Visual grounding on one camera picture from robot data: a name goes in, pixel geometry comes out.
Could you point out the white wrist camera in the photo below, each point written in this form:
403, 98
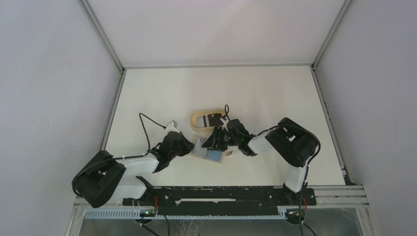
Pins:
225, 121
171, 127

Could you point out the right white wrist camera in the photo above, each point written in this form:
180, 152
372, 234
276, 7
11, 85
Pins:
225, 121

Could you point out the black card in tray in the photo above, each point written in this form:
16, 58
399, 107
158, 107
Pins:
209, 120

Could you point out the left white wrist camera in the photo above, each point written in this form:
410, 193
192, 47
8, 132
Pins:
171, 127

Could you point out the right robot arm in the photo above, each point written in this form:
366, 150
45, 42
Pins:
295, 144

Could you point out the blue grey credit card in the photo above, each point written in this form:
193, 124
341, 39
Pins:
214, 155

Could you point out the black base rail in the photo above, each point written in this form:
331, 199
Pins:
239, 201

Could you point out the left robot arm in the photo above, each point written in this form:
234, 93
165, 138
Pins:
106, 177

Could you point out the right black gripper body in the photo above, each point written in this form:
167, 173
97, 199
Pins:
226, 139

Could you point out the beige leather card holder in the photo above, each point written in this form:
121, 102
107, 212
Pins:
225, 153

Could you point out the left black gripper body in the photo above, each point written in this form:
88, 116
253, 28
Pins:
177, 153

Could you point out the beige oval tray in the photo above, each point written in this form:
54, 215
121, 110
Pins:
204, 112

